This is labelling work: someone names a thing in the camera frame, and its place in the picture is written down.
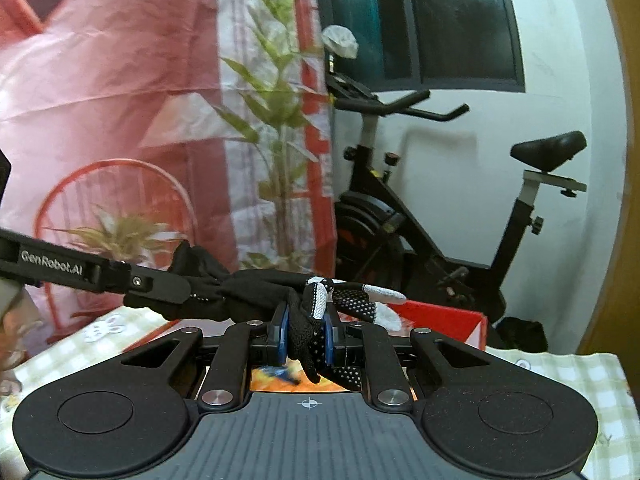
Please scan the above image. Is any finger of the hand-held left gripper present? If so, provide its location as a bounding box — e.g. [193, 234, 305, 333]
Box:
[97, 258, 193, 307]

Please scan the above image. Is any dark framed window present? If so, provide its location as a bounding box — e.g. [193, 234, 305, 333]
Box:
[315, 0, 526, 94]

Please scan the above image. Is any black bag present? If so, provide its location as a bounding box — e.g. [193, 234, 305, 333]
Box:
[492, 316, 549, 354]

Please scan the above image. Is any red printed backdrop cloth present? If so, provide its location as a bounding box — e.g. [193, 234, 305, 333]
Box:
[0, 0, 339, 361]

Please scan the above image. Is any red cardboard box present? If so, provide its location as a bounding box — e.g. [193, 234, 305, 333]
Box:
[140, 297, 489, 401]

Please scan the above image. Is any green checked tablecloth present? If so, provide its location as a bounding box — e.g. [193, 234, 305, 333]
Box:
[0, 305, 640, 480]

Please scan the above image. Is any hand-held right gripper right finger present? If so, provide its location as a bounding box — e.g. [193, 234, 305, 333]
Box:
[324, 311, 497, 413]

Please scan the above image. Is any white plastic bag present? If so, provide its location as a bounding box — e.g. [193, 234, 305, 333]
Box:
[321, 25, 359, 60]

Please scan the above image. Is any black exercise bike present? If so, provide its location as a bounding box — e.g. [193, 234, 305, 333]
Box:
[325, 57, 589, 326]

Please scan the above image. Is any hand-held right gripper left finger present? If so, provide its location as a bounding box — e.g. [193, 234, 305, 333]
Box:
[120, 307, 292, 413]

